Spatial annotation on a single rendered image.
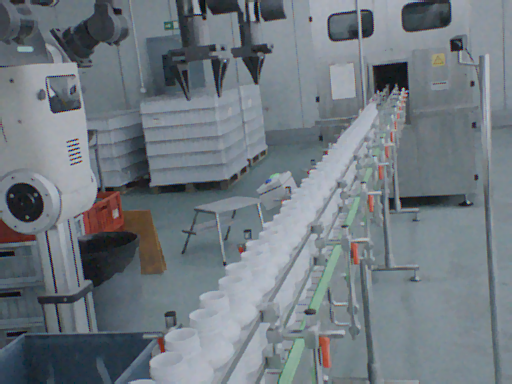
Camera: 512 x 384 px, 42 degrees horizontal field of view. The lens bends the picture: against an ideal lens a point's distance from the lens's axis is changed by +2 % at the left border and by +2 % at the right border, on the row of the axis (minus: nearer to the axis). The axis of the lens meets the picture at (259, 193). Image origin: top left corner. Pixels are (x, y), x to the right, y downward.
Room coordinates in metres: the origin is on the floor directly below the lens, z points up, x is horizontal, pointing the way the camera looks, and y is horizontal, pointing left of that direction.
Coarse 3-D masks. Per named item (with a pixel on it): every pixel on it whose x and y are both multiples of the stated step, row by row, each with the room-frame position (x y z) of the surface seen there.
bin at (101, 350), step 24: (24, 336) 1.31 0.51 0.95; (48, 336) 1.30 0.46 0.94; (72, 336) 1.29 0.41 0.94; (96, 336) 1.27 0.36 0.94; (120, 336) 1.26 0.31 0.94; (0, 360) 1.23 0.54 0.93; (24, 360) 1.30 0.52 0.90; (48, 360) 1.30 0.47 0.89; (72, 360) 1.29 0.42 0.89; (96, 360) 1.27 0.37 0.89; (120, 360) 1.26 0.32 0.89; (144, 360) 1.15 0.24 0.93
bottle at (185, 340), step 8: (184, 328) 0.70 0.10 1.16; (168, 336) 0.69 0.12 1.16; (176, 336) 0.70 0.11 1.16; (184, 336) 0.70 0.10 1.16; (192, 336) 0.70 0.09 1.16; (168, 344) 0.68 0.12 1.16; (176, 344) 0.67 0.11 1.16; (184, 344) 0.67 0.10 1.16; (192, 344) 0.67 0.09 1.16; (184, 352) 0.67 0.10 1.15; (192, 352) 0.67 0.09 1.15; (192, 360) 0.67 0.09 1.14; (200, 360) 0.68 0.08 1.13; (192, 368) 0.67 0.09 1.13; (200, 368) 0.67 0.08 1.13; (208, 368) 0.68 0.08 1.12; (192, 376) 0.67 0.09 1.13; (200, 376) 0.67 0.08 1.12; (208, 376) 0.67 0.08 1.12
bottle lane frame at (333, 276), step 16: (384, 128) 3.89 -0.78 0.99; (368, 176) 2.42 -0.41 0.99; (352, 208) 1.91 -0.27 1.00; (352, 224) 1.82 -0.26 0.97; (336, 256) 1.46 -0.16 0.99; (336, 272) 1.45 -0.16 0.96; (320, 288) 1.25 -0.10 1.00; (336, 288) 1.42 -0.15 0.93; (320, 304) 1.20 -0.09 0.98; (304, 320) 1.10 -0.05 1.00; (320, 320) 1.19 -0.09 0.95; (336, 320) 1.38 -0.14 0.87; (304, 352) 1.02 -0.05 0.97; (288, 368) 0.92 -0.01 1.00; (304, 368) 1.01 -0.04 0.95
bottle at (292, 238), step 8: (280, 216) 1.21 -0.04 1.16; (288, 216) 1.21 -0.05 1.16; (288, 224) 1.18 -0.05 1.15; (288, 232) 1.18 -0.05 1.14; (288, 240) 1.17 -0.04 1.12; (296, 240) 1.18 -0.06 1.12; (296, 248) 1.18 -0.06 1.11; (296, 264) 1.17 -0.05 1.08; (296, 272) 1.17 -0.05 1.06; (304, 272) 1.19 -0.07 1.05; (296, 280) 1.17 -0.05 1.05; (296, 288) 1.17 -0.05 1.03; (304, 296) 1.18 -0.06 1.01
